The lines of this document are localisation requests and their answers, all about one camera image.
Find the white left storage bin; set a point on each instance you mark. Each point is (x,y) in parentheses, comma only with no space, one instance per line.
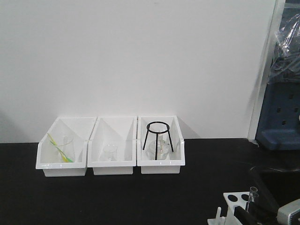
(48,159)

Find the black sink basin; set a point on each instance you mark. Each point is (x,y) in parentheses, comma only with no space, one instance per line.
(276,186)

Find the white right storage bin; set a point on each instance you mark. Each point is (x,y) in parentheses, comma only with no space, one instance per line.
(174,161)

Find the clear glass flask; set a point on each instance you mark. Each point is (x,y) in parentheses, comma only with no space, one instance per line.
(161,149)

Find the clear plastic bag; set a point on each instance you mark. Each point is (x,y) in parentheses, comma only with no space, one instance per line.
(286,65)

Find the white middle storage bin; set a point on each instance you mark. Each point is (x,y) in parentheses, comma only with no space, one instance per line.
(120,131)

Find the clear glass test tube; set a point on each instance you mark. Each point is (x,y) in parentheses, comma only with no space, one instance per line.
(253,194)

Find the white storage bin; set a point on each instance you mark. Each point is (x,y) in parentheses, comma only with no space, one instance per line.
(120,131)
(48,159)
(174,161)

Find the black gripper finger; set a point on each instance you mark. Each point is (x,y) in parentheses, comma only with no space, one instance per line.
(244,217)

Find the white test tube rack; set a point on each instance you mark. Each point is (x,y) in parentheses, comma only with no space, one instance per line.
(232,199)

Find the small clear glass beaker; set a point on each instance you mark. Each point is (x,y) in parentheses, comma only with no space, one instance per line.
(110,152)

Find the blue plastic pegboard rack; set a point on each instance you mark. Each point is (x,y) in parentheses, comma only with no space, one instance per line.
(279,122)

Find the black wire tripod stand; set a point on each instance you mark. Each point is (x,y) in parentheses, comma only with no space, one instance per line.
(157,130)

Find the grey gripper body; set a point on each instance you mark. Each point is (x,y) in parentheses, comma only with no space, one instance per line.
(289,214)

